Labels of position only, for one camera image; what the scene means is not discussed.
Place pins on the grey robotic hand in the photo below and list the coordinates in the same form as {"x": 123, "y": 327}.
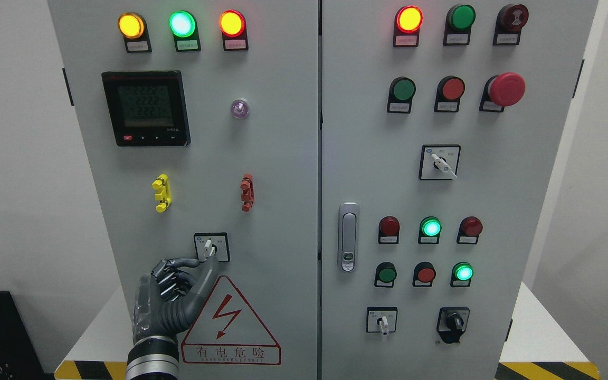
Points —
{"x": 170, "y": 298}

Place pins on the white rotary light switch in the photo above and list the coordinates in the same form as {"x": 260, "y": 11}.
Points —
{"x": 217, "y": 242}

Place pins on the silver black robot forearm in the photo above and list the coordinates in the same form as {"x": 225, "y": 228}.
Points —
{"x": 155, "y": 357}

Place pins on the yellow indicator light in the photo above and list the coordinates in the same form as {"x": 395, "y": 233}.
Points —
{"x": 135, "y": 33}

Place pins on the red electrical hazard sticker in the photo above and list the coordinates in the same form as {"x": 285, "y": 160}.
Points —
{"x": 228, "y": 331}

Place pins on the yellow terminal block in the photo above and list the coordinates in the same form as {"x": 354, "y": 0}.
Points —
{"x": 162, "y": 193}

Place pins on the red terminal block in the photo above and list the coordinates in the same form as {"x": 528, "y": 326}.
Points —
{"x": 248, "y": 194}

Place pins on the left grey cabinet door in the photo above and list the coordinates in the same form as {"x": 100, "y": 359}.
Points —
{"x": 273, "y": 247}

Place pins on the grey cabinet door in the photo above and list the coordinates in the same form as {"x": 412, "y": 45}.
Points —
{"x": 273, "y": 247}
{"x": 372, "y": 157}

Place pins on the black digital power meter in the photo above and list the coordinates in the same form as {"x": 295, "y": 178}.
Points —
{"x": 147, "y": 108}

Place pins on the clear white indicator lamp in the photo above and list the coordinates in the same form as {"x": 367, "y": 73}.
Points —
{"x": 240, "y": 108}

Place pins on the dark red indicator left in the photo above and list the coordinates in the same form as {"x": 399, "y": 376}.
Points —
{"x": 388, "y": 230}

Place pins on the dark red indicator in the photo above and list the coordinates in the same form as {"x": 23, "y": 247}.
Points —
{"x": 388, "y": 230}
{"x": 469, "y": 230}

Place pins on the red push button lower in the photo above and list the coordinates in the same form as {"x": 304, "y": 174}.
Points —
{"x": 424, "y": 274}

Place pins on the lit green indicator middle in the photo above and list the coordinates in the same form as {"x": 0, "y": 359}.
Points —
{"x": 430, "y": 230}

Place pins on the green indicator light top left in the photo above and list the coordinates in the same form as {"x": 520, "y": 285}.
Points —
{"x": 184, "y": 31}

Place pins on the red indicator light top left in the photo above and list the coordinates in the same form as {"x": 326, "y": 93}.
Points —
{"x": 233, "y": 30}

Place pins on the black rotary selector knob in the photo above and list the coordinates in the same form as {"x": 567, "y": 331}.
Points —
{"x": 452, "y": 323}

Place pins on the lit green push button lower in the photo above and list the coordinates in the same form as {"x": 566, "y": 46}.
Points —
{"x": 461, "y": 275}

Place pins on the dark red indicator right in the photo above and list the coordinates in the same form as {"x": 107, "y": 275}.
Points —
{"x": 469, "y": 230}

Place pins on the green push button second row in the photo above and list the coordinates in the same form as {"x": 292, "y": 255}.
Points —
{"x": 400, "y": 95}

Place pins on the right grey cabinet door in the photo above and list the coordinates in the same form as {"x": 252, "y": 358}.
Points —
{"x": 372, "y": 157}

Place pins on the red push button second row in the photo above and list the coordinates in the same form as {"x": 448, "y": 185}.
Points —
{"x": 448, "y": 94}

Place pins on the lit red indicator light right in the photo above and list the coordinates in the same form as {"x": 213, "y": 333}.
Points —
{"x": 408, "y": 21}

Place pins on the white platform with hazard stripes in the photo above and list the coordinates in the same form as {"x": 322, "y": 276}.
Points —
{"x": 537, "y": 347}

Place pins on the red emergency stop button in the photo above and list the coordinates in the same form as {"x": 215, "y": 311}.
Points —
{"x": 502, "y": 91}

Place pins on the green push button top right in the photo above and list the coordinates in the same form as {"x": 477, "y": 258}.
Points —
{"x": 458, "y": 22}

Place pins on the dark red buzzer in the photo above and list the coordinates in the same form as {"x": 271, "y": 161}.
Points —
{"x": 511, "y": 19}

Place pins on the silver door lock handle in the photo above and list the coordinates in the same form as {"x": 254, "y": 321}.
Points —
{"x": 347, "y": 236}

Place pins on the small white rotary switch bottom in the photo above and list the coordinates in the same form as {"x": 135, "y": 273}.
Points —
{"x": 381, "y": 320}

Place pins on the white rotary selector switch right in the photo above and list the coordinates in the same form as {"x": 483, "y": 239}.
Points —
{"x": 439, "y": 162}

